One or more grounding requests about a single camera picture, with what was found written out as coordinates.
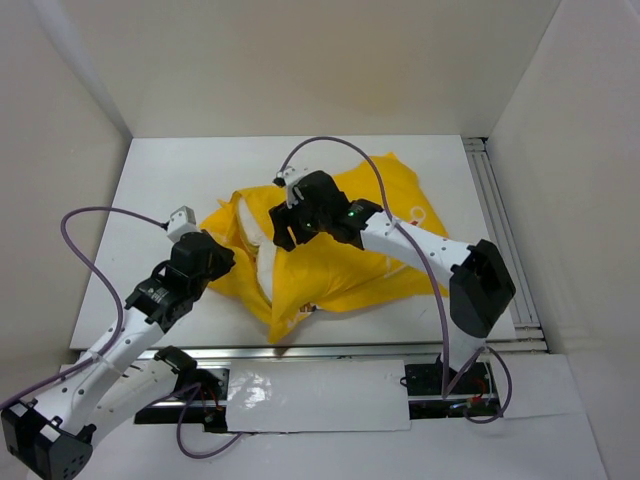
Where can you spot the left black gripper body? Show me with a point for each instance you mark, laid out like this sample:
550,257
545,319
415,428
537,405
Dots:
218,265

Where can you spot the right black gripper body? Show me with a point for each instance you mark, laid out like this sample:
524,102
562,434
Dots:
305,222

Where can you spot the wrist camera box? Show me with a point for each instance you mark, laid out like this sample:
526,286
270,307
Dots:
288,178
181,222

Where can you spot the yellow pikachu pillowcase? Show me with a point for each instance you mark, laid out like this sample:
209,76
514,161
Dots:
324,274

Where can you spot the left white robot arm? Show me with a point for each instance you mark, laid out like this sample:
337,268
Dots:
56,433

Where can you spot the white pillow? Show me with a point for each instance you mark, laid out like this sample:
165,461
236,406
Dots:
260,246

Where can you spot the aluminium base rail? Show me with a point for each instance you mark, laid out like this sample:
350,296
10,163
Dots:
483,394

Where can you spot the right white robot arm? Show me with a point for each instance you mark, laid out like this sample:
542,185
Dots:
476,277

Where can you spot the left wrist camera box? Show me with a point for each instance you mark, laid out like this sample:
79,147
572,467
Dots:
181,222

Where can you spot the white cover plate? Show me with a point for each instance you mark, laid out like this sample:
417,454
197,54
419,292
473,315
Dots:
317,396

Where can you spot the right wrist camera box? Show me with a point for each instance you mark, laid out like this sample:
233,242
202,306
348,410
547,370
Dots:
288,178

